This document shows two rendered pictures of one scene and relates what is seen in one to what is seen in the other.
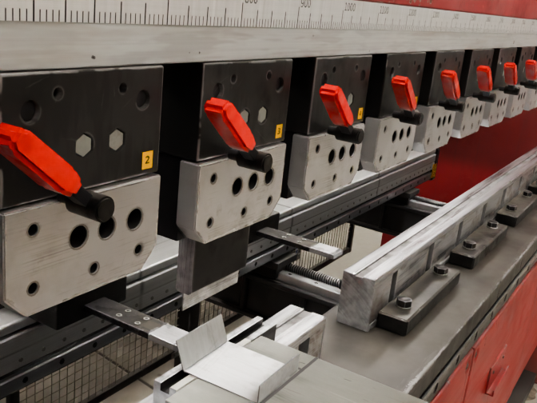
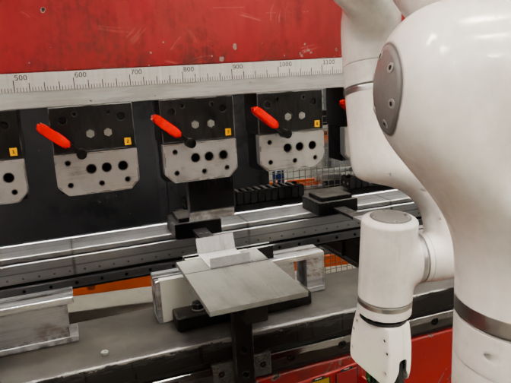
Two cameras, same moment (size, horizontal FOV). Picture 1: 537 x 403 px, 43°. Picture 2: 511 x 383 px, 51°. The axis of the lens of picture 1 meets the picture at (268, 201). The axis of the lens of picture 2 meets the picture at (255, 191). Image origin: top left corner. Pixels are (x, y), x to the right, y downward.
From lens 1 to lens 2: 0.74 m
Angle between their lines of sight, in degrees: 39
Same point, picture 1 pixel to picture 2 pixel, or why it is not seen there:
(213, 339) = (223, 244)
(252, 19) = (192, 78)
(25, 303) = (68, 191)
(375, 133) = (344, 136)
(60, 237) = (81, 168)
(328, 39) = (267, 83)
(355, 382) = (271, 269)
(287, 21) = (222, 77)
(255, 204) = (214, 168)
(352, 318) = not seen: hidden behind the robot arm
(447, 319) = not seen: hidden behind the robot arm
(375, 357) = not seen: hidden behind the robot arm
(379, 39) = (329, 79)
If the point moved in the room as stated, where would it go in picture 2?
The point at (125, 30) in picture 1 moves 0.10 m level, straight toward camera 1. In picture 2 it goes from (106, 90) to (65, 93)
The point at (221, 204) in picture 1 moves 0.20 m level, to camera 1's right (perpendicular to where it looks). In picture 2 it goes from (184, 165) to (262, 173)
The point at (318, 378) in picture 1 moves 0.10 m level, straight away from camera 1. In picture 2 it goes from (255, 265) to (288, 252)
